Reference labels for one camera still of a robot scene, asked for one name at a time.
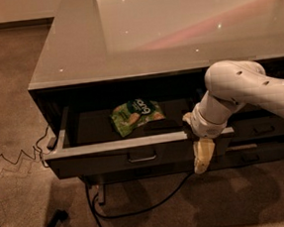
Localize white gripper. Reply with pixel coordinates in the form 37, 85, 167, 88
182, 105, 227, 174

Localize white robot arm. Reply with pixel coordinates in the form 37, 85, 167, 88
182, 60, 284, 174

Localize grey drawer cabinet counter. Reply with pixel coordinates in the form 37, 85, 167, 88
20, 0, 284, 212

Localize green snack bag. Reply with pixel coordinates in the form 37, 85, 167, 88
111, 99, 165, 137

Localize black power adapter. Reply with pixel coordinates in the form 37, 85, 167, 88
47, 137, 57, 151

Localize thick black floor cable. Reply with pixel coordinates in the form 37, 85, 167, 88
83, 170, 200, 227

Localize thin black tangled wire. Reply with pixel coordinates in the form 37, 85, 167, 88
0, 124, 65, 227

